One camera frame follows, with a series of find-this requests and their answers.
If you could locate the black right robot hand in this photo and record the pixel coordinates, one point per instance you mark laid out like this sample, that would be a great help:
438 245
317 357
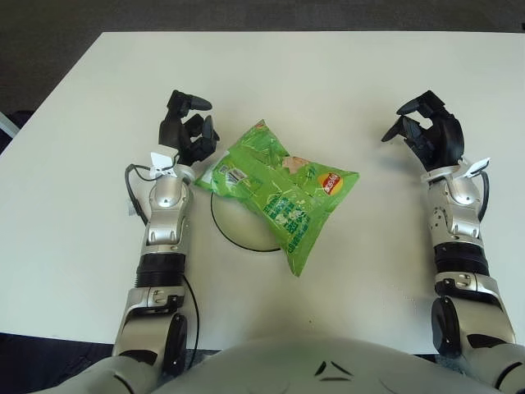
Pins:
447 139

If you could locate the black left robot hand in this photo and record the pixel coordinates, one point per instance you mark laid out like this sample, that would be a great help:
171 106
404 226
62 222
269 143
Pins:
170 131

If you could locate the green chip snack bag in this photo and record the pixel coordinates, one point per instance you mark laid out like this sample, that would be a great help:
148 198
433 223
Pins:
279 193

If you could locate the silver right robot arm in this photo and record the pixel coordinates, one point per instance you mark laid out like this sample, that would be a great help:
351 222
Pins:
459 213

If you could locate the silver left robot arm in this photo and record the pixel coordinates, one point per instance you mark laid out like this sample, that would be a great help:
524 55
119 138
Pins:
168 205

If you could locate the white plate with black rim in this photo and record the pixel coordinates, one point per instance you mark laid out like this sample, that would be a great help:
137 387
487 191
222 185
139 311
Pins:
238 221

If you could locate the dark background object with white edge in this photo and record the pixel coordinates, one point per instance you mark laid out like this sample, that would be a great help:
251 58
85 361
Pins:
6 123

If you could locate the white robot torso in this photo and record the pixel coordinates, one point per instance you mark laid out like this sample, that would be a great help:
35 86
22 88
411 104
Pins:
287 365

